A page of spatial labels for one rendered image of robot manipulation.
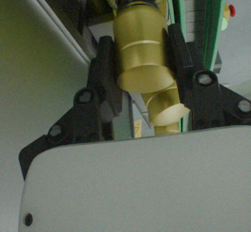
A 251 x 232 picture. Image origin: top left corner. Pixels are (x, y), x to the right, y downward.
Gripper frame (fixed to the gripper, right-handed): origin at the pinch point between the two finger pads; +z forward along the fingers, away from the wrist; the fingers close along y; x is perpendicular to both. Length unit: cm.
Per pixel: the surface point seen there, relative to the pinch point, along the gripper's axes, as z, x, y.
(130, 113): 38, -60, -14
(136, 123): 177, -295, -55
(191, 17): 33.9, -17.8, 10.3
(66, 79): 10.8, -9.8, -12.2
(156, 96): 0.9, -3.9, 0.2
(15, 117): 0.5, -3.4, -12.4
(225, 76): 62, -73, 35
